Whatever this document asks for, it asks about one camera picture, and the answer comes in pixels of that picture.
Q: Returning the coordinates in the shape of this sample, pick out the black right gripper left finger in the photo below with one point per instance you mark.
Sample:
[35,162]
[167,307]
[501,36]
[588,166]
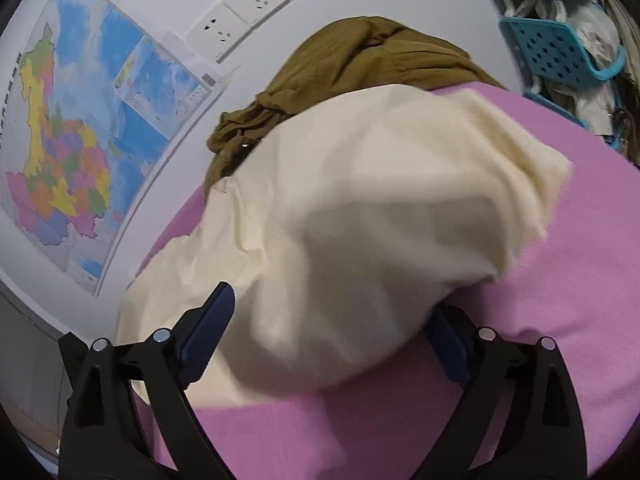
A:
[102,434]

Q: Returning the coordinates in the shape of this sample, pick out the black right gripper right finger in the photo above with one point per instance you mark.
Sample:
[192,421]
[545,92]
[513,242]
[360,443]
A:
[518,416]

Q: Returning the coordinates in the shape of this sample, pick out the cream yellow coat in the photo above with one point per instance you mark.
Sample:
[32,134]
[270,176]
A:
[342,230]

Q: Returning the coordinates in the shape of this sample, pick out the pink bed sheet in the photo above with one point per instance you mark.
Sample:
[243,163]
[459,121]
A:
[578,285]

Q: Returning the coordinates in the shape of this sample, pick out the teal perforated storage basket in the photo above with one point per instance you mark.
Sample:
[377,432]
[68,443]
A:
[552,50]

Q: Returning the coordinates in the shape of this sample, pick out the olive brown garment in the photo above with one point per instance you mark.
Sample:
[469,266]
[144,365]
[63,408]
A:
[347,55]

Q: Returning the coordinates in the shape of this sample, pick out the colourful wall map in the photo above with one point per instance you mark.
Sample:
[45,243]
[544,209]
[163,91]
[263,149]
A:
[98,99]

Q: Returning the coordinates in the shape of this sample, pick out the white wall socket panel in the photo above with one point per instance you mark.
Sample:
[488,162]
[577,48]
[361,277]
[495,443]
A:
[227,24]

